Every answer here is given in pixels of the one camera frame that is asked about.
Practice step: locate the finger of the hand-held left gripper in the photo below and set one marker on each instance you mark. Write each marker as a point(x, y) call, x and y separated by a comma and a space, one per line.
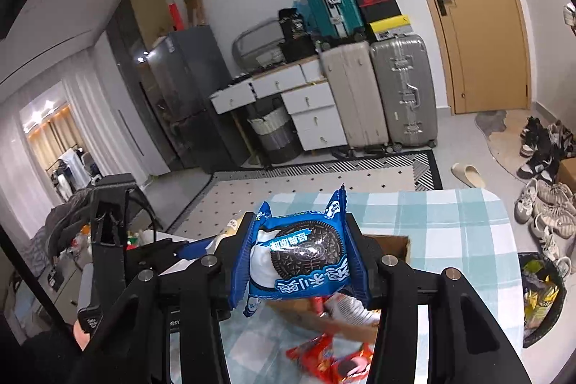
point(195, 248)

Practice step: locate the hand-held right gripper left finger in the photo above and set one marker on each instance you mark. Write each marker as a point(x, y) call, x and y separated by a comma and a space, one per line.
point(193, 289)

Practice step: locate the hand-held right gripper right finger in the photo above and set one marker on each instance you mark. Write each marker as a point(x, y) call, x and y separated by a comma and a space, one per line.
point(418, 303)

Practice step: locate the blue cookie packet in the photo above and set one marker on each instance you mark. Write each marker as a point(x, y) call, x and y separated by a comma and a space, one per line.
point(301, 249)

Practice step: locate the brown cardboard box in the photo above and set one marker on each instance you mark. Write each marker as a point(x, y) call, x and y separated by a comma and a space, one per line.
point(306, 321)

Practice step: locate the red snack packet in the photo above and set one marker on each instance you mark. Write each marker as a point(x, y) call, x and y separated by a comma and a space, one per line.
point(315, 359)

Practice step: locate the person's left hand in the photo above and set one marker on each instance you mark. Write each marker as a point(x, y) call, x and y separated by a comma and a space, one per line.
point(82, 334)

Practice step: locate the white side table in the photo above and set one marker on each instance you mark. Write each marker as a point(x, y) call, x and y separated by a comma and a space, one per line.
point(189, 265)

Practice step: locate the grey padded jacket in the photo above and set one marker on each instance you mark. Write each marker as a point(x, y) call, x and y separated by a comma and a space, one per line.
point(67, 217)

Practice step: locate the clothes rack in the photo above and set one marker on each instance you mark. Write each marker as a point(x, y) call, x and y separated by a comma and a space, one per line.
point(72, 172)

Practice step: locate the white wardrobe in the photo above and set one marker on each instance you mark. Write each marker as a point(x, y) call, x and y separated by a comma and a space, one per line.
point(130, 127)

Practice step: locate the patterned floor rug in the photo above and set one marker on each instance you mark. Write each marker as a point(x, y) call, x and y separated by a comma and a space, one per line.
point(292, 181)

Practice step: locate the white sheer curtain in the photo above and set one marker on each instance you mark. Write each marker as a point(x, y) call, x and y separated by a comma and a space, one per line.
point(90, 123)

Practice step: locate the black trash bin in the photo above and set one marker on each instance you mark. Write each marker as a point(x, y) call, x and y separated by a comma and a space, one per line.
point(542, 303)

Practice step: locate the white grey woven basket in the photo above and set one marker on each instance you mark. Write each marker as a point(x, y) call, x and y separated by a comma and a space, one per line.
point(272, 134)

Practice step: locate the beige slipper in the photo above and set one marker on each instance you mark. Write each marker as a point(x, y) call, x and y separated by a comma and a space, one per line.
point(468, 175)

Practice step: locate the grey refrigerator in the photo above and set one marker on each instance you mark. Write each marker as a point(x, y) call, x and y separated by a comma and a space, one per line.
point(189, 96)

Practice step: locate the pile of assorted shoes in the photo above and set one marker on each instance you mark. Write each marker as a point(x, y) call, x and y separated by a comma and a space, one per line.
point(544, 195)

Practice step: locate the dark glossy wardrobe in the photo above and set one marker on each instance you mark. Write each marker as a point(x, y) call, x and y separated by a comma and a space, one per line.
point(123, 69)

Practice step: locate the white drawer desk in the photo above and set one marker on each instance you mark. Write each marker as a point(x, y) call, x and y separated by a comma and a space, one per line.
point(310, 109)

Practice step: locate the small cardboard box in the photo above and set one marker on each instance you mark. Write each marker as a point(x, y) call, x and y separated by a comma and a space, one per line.
point(568, 171)

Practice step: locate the grey oval tub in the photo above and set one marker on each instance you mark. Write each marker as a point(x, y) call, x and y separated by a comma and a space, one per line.
point(254, 44)

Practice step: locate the beige suitcase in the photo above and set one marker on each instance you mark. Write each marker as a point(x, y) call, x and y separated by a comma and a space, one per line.
point(355, 96)

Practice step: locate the silver suitcase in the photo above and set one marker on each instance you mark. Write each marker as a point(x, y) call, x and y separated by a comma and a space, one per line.
point(405, 87)

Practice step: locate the black storage basket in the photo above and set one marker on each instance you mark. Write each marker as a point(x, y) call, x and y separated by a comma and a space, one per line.
point(299, 50)

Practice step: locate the red paper bag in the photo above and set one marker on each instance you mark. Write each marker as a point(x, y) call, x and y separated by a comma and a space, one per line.
point(176, 18)

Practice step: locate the brown paper bag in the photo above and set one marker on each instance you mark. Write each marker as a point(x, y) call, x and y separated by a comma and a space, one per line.
point(194, 9)

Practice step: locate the black printed bag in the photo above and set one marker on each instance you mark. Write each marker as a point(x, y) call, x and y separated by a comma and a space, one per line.
point(293, 24)

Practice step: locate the tan wooden door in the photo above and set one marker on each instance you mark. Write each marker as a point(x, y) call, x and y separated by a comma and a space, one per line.
point(486, 28)

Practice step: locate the plain black shoe box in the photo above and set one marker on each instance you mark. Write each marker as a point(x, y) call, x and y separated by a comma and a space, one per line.
point(381, 11)

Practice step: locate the row of white sneakers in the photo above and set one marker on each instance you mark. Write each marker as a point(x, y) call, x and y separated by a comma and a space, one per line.
point(569, 17)

